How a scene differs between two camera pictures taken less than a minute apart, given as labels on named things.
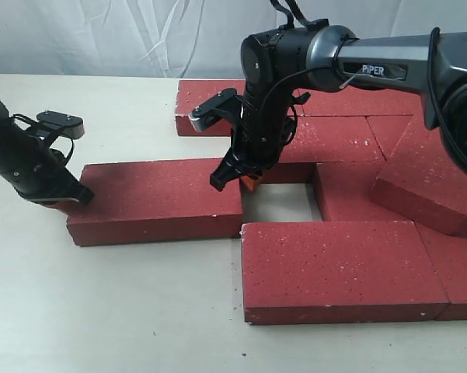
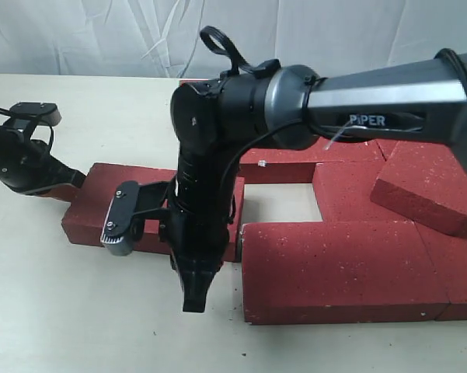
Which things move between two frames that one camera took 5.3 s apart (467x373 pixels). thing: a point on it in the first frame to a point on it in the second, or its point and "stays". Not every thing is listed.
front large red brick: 323,272 stays
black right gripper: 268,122 to 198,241
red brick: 344,193 stays
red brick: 457,261 stays
